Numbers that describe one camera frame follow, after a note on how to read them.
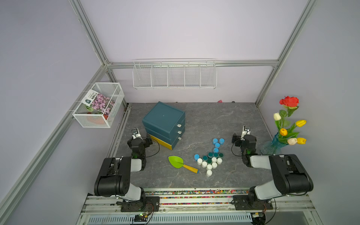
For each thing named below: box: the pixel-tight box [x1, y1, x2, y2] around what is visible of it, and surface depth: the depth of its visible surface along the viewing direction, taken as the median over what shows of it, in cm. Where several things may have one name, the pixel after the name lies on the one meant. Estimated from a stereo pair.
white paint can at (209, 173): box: [206, 169, 213, 178], surface depth 84 cm
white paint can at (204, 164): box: [201, 161, 208, 169], surface depth 87 cm
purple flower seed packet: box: [81, 89, 116, 116], surface depth 75 cm
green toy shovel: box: [167, 155, 200, 174], surface depth 89 cm
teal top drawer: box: [168, 112, 186, 139], surface depth 85 cm
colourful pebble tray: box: [144, 187, 250, 206], surface depth 80 cm
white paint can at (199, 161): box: [196, 157, 203, 166], surface depth 88 cm
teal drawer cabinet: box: [142, 101, 186, 151], surface depth 86 cm
